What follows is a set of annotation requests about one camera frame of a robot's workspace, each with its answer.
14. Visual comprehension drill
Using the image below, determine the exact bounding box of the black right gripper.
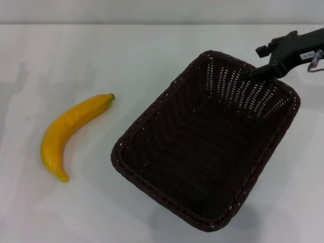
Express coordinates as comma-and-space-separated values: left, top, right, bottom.
242, 27, 324, 83

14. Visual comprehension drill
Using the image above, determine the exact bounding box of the dark brown woven basket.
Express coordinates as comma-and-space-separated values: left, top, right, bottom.
110, 50, 302, 232

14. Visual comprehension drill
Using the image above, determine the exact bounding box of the yellow banana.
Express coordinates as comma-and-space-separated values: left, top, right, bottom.
40, 93, 115, 183

